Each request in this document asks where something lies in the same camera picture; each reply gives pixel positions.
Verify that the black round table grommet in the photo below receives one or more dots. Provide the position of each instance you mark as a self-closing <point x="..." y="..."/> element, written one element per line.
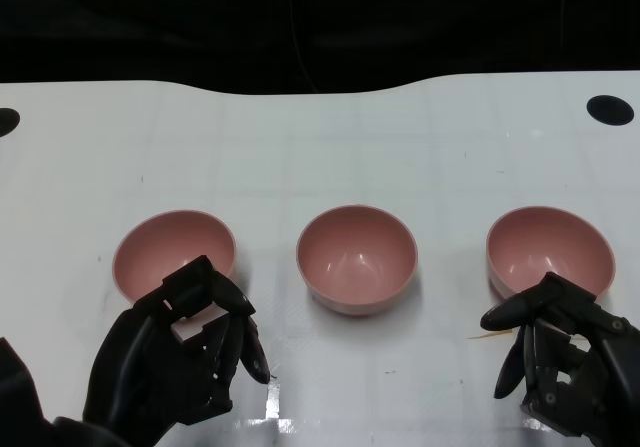
<point x="7" y="122"/>
<point x="610" y="110"/>

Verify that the black backdrop cloth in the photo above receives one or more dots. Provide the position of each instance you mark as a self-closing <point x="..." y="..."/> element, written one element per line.
<point x="150" y="17"/>

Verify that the pink plastic bowl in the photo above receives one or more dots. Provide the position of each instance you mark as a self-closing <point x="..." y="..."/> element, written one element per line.
<point x="165" y="247"/>
<point x="357" y="257"/>
<point x="545" y="242"/>

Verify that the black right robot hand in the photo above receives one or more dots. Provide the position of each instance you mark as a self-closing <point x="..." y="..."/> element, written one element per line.
<point x="595" y="357"/>

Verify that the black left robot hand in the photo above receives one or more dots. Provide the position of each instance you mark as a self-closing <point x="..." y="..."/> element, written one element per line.
<point x="135" y="367"/>

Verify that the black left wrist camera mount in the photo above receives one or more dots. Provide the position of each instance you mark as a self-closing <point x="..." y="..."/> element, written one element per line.
<point x="17" y="402"/>

